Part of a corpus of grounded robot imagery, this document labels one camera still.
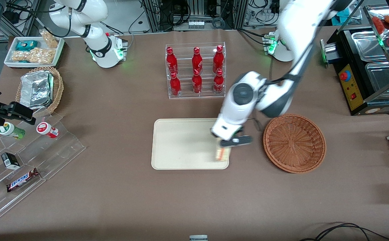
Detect triangular sandwich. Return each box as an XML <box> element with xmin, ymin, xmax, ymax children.
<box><xmin>215</xmin><ymin>144</ymin><xmax>231</xmax><ymax>162</ymax></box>

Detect light tan wicker basket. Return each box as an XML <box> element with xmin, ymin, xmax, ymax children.
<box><xmin>15</xmin><ymin>66</ymin><xmax>64</xmax><ymax>116</ymax></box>

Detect cream rectangular plastic tray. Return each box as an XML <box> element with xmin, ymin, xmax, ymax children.
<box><xmin>151</xmin><ymin>118</ymin><xmax>229</xmax><ymax>170</ymax></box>

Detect white rectangular snack tray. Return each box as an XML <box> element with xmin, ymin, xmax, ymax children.
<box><xmin>4</xmin><ymin>36</ymin><xmax>65</xmax><ymax>68</ymax></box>

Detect brown round wicker basket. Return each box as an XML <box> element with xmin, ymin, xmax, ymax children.
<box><xmin>263</xmin><ymin>114</ymin><xmax>327</xmax><ymax>174</ymax></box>

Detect crumpled aluminium foil container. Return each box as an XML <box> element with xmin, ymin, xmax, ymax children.
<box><xmin>20</xmin><ymin>70</ymin><xmax>54</xmax><ymax>109</ymax></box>

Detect clear acrylic bottle rack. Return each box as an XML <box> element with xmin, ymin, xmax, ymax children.
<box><xmin>165</xmin><ymin>42</ymin><xmax>226</xmax><ymax>99</ymax></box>

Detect small black carton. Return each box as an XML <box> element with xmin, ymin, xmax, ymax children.
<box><xmin>1</xmin><ymin>152</ymin><xmax>21</xmax><ymax>170</ymax></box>

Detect red cola bottle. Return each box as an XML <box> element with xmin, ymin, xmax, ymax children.
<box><xmin>212</xmin><ymin>45</ymin><xmax>224</xmax><ymax>72</ymax></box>
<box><xmin>192</xmin><ymin>69</ymin><xmax>202</xmax><ymax>95</ymax></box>
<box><xmin>192</xmin><ymin>47</ymin><xmax>203</xmax><ymax>72</ymax></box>
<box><xmin>213</xmin><ymin>69</ymin><xmax>224</xmax><ymax>95</ymax></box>
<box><xmin>170</xmin><ymin>72</ymin><xmax>182</xmax><ymax>97</ymax></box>
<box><xmin>166</xmin><ymin>47</ymin><xmax>179</xmax><ymax>75</ymax></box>

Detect clear acrylic stepped shelf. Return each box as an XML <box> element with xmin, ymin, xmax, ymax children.
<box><xmin>0</xmin><ymin>112</ymin><xmax>86</xmax><ymax>226</ymax></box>

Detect large clear nut snack bag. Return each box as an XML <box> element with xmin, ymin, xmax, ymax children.
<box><xmin>11</xmin><ymin>48</ymin><xmax>55</xmax><ymax>65</ymax></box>

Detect brown Snickers chocolate bar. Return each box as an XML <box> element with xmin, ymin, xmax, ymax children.
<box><xmin>6</xmin><ymin>168</ymin><xmax>40</xmax><ymax>193</ymax></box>

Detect teal snack packet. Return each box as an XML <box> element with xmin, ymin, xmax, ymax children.
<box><xmin>15</xmin><ymin>40</ymin><xmax>38</xmax><ymax>51</ymax></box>

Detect small clear nut snack bag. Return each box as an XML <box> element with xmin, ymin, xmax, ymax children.
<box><xmin>40</xmin><ymin>29</ymin><xmax>59</xmax><ymax>48</ymax></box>

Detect black food warmer appliance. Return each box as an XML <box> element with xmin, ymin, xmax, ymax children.
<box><xmin>334</xmin><ymin>26</ymin><xmax>389</xmax><ymax>116</ymax></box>

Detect silver round metal fitting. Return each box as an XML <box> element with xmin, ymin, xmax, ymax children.
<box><xmin>320</xmin><ymin>39</ymin><xmax>339</xmax><ymax>65</ymax></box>

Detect steel food pan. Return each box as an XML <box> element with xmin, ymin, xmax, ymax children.
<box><xmin>364</xmin><ymin>62</ymin><xmax>389</xmax><ymax>101</ymax></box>
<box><xmin>350</xmin><ymin>30</ymin><xmax>389</xmax><ymax>62</ymax></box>

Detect red fried food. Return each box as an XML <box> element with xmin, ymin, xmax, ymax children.
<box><xmin>372</xmin><ymin>15</ymin><xmax>389</xmax><ymax>37</ymax></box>

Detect black floor cable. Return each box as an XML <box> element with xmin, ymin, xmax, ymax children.
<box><xmin>300</xmin><ymin>223</ymin><xmax>389</xmax><ymax>241</ymax></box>

